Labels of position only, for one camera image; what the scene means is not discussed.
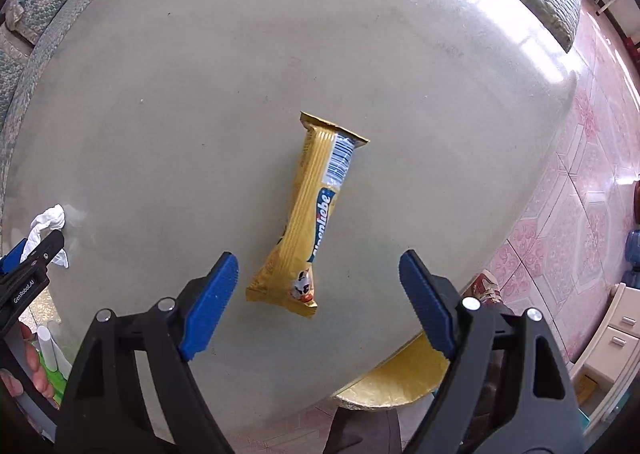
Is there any white tissue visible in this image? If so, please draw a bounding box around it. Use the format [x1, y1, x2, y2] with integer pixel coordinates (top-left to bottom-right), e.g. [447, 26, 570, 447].
[26, 204, 71, 269]

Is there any patterned shoe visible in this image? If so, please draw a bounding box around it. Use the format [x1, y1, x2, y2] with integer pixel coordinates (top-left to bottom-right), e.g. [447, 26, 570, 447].
[462, 271, 506, 307]

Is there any person's left hand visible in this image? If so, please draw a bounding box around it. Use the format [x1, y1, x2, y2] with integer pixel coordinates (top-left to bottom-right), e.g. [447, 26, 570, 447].
[0, 321, 57, 410]

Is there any blue water jug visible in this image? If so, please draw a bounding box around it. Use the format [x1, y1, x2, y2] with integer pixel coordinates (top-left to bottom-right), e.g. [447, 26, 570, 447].
[620, 228, 640, 290]

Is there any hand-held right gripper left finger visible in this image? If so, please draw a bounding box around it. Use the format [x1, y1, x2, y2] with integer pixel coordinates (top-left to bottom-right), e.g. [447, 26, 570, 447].
[54, 251, 240, 454]

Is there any white coffee table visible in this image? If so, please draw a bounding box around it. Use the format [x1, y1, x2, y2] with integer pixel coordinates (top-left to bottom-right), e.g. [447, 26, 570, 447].
[0, 0, 588, 415]

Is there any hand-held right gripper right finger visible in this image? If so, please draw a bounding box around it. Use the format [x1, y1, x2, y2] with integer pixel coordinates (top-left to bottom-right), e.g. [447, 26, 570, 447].
[398, 249, 588, 454]

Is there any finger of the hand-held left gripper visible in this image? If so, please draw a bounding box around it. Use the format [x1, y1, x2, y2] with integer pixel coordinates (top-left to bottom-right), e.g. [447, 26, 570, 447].
[19, 229, 67, 280]
[0, 237, 27, 276]

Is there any yellow candy wrapper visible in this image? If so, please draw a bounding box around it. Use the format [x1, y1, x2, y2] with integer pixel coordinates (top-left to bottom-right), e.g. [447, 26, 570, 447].
[245, 110, 370, 319]

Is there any white plastic tube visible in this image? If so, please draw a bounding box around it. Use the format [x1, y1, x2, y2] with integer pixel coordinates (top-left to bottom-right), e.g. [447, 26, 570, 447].
[36, 325, 73, 377]

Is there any green snack bag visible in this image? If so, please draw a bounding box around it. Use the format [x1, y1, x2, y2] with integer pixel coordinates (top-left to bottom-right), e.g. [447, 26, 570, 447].
[42, 354, 68, 410]

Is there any white drawer cabinet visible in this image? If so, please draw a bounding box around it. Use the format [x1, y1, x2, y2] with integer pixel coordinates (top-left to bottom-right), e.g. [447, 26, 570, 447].
[570, 281, 640, 430]

